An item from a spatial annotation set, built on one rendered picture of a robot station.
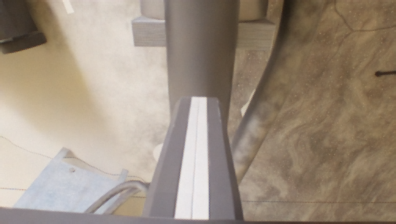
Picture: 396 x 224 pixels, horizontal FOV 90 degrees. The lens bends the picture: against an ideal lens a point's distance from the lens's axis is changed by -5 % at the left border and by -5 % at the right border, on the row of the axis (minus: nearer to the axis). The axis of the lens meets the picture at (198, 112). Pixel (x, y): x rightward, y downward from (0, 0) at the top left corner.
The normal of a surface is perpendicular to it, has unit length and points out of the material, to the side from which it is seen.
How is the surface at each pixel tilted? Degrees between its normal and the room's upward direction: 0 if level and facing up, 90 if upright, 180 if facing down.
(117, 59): 0
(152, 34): 0
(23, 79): 0
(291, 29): 39
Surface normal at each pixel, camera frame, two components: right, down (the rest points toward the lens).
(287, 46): -0.64, 0.32
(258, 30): -0.03, 0.52
